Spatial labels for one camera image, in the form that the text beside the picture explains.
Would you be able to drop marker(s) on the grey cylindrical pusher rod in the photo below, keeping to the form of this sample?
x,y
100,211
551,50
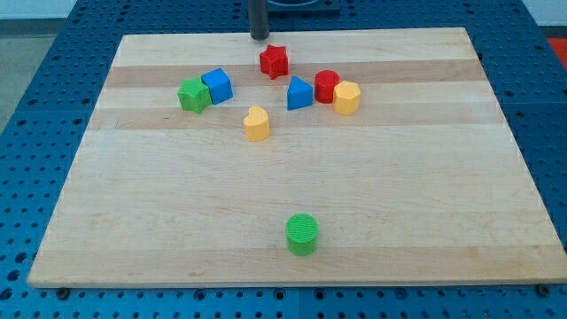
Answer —
x,y
258,19

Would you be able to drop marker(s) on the red cylinder block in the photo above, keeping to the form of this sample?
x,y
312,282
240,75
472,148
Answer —
x,y
325,82

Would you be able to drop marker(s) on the yellow heart block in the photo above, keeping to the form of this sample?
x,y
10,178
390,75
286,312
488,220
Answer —
x,y
256,124

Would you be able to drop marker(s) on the green star block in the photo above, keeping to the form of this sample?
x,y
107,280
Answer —
x,y
194,95

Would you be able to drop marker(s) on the green cylinder block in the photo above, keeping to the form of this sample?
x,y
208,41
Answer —
x,y
301,232

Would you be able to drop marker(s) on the yellow hexagon block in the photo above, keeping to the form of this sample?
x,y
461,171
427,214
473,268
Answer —
x,y
346,98

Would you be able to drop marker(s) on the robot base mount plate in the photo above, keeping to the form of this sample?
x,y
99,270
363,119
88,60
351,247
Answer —
x,y
303,6

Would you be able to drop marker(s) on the blue cube block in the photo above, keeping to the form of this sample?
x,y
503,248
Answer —
x,y
219,85

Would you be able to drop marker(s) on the red star block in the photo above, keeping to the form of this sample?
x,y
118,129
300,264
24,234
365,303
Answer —
x,y
274,61

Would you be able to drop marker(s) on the blue triangle block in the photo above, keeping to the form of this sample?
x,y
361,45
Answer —
x,y
299,94

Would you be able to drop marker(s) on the wooden board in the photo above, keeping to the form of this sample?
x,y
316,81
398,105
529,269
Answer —
x,y
423,185

